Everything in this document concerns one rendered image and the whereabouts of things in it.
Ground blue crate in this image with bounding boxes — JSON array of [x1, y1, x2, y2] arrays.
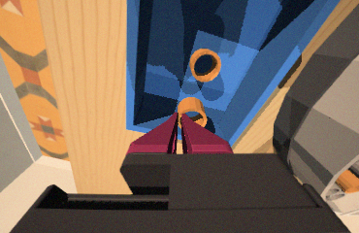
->
[[126, 0, 341, 147]]

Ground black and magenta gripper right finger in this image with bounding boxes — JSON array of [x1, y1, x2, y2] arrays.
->
[[181, 113, 233, 153]]

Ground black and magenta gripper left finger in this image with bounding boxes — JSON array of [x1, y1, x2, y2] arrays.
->
[[126, 112, 178, 154]]

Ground bronze bushing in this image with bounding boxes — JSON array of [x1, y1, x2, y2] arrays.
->
[[335, 170, 359, 193], [189, 49, 221, 82], [178, 97, 207, 129]]

